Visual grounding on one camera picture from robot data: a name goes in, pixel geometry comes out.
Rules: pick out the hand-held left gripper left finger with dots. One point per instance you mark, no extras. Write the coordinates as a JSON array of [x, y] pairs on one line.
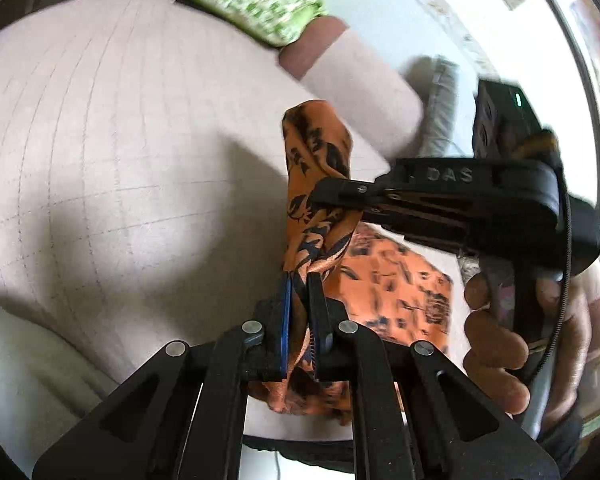
[[284, 320]]

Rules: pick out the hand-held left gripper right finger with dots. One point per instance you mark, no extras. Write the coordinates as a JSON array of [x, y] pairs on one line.
[[316, 320]]

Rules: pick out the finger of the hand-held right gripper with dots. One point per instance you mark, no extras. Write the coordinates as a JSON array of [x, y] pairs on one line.
[[340, 192], [420, 232]]

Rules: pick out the orange floral blouse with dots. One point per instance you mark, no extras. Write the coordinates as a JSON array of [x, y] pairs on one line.
[[320, 160]]

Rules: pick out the person's right hand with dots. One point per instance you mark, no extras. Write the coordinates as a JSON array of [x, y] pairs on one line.
[[495, 345]]

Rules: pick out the grey-blue pillow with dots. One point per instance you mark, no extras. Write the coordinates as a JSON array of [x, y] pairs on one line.
[[442, 110]]

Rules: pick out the pink bolster pillow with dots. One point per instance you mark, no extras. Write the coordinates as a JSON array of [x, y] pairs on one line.
[[360, 85]]

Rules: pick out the pink quilted bed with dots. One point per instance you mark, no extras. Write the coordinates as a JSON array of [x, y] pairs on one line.
[[105, 160]]

